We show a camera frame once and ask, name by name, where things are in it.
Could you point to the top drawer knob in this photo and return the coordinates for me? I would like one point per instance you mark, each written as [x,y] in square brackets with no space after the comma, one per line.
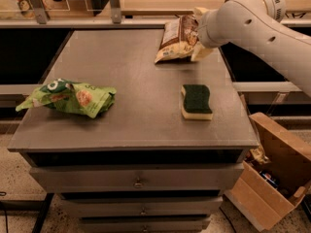
[138,184]

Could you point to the open cardboard box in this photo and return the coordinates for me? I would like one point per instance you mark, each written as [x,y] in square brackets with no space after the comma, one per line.
[266,193]

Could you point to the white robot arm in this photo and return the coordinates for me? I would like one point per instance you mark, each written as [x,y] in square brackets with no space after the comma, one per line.
[255,26]

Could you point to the grey drawer cabinet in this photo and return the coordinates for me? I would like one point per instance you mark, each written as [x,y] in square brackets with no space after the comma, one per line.
[91,163]

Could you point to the brown chip bag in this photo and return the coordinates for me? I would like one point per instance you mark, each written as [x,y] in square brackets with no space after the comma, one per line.
[179,39]

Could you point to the snack packet in box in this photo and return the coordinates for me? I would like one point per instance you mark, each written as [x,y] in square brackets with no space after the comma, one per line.
[259,156]

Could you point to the colourful package on shelf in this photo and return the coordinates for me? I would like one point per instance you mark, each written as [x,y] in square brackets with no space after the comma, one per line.
[25,8]

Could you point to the left metal shelf bracket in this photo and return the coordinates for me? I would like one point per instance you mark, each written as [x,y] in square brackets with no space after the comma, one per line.
[39,11]

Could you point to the green and yellow sponge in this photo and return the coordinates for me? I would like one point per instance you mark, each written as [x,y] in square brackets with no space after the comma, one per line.
[196,102]

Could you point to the green rice chip bag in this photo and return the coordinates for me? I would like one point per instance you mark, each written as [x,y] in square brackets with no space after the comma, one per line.
[71,97]

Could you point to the middle metal shelf bracket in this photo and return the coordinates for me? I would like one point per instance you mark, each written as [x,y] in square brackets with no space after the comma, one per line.
[116,11]

